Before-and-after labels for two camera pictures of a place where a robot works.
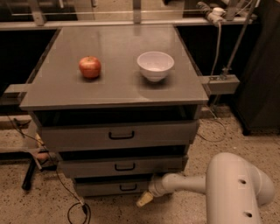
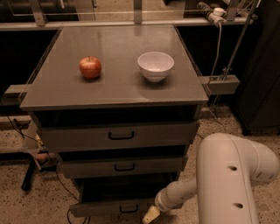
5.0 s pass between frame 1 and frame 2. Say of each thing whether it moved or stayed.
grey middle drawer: stayed
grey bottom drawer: moved
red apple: stayed
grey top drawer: stayed
